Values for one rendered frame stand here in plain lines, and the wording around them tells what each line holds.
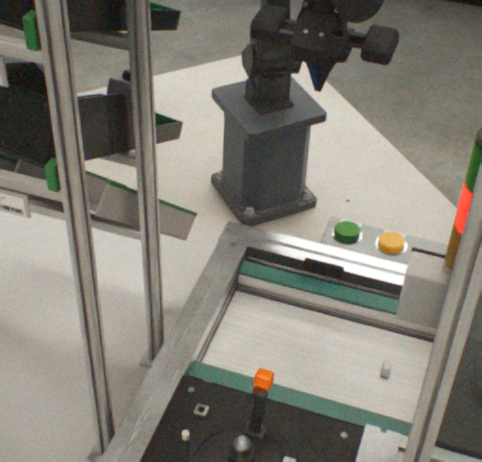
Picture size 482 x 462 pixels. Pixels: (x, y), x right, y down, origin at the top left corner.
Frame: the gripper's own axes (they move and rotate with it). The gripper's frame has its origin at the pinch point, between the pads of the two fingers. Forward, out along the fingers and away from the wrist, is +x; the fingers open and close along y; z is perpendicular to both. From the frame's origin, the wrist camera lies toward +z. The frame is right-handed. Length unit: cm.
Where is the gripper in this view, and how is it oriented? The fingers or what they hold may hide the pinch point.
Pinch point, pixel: (320, 68)
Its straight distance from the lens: 119.3
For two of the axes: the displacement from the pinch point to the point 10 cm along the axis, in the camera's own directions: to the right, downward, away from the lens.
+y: 9.5, 2.4, -2.2
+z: -3.2, 6.2, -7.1
